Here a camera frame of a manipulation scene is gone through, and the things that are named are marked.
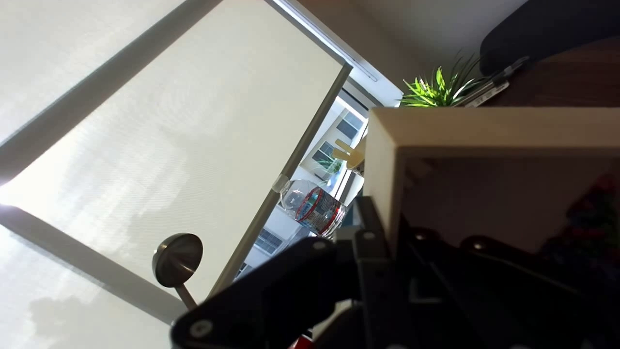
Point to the green potted plant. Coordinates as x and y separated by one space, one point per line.
439 90

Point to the light wooden box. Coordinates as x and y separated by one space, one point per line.
491 129

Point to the black leather armchair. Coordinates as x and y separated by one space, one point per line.
555 26

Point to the white roller blind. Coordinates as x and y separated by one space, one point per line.
195 129
52 292

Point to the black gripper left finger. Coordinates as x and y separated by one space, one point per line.
273 292

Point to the clear water bottle red label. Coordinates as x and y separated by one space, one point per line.
313 207

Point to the white building outside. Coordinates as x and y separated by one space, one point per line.
350 127

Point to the red cup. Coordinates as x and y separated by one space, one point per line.
304 340

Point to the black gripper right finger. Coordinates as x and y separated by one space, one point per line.
491 292

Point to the colourful beads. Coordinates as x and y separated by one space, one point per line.
602 214

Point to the grey window frame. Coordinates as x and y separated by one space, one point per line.
65 253

